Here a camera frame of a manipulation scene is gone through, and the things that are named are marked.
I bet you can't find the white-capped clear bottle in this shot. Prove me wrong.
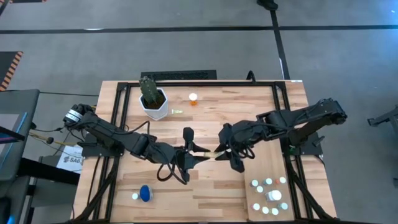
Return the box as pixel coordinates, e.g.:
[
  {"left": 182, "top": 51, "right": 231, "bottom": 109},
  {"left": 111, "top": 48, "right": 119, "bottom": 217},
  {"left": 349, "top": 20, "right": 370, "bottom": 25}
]
[{"left": 265, "top": 190, "right": 282, "bottom": 202}]

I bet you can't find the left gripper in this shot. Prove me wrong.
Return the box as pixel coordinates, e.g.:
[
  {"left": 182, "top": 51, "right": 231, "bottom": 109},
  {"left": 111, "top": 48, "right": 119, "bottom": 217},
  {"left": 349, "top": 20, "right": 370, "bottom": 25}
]
[{"left": 169, "top": 141, "right": 211, "bottom": 184}]

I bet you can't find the white plant pot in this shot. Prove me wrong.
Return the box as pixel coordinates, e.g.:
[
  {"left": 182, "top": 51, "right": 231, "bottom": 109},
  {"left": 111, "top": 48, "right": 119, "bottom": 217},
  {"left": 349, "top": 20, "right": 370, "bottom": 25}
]
[{"left": 139, "top": 87, "right": 169, "bottom": 121}]

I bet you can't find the tilted monitor screen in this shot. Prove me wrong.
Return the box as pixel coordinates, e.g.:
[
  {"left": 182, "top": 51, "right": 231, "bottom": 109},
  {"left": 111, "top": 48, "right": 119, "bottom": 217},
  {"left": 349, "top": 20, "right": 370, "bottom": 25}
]
[{"left": 0, "top": 111, "right": 28, "bottom": 170}]

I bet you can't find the white printed paper sheet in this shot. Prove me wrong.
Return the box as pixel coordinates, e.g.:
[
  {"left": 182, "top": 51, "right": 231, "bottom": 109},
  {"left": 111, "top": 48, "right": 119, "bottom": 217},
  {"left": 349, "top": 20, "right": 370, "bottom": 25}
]
[{"left": 55, "top": 144, "right": 85, "bottom": 174}]

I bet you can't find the black metal table frame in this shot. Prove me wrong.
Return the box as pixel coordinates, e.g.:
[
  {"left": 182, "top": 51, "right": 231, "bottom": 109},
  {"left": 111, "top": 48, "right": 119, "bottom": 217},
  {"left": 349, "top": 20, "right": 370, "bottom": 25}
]
[{"left": 73, "top": 81, "right": 335, "bottom": 224}]

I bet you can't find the blue oval container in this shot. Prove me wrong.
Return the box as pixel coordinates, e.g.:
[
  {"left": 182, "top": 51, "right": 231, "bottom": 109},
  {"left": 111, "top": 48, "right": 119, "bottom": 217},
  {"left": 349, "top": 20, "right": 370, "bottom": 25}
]
[{"left": 139, "top": 184, "right": 154, "bottom": 203}]

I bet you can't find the wooden shelf board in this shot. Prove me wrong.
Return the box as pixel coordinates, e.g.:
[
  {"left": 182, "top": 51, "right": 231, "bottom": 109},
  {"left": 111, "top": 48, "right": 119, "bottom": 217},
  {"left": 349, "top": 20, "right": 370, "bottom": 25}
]
[{"left": 239, "top": 133, "right": 295, "bottom": 222}]

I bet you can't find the black and orange hazard mat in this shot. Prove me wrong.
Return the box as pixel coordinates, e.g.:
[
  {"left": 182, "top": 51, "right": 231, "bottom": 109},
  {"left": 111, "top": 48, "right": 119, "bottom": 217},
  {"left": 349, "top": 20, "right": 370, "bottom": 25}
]
[{"left": 0, "top": 51, "right": 24, "bottom": 91}]

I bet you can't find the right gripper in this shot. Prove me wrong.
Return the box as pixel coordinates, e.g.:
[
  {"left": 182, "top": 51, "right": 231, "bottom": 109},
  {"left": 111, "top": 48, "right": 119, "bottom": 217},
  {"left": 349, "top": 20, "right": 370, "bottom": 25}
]
[{"left": 214, "top": 123, "right": 258, "bottom": 162}]

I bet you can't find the grey equipment cart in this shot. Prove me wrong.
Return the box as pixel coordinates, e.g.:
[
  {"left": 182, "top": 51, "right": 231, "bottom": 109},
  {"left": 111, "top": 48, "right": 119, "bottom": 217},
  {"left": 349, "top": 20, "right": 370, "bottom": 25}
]
[{"left": 0, "top": 89, "right": 40, "bottom": 224}]

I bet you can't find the person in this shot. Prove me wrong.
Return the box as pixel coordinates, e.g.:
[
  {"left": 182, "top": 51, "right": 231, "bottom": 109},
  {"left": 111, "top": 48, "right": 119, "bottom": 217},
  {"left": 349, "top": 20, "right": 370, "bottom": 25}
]
[{"left": 256, "top": 0, "right": 279, "bottom": 11}]

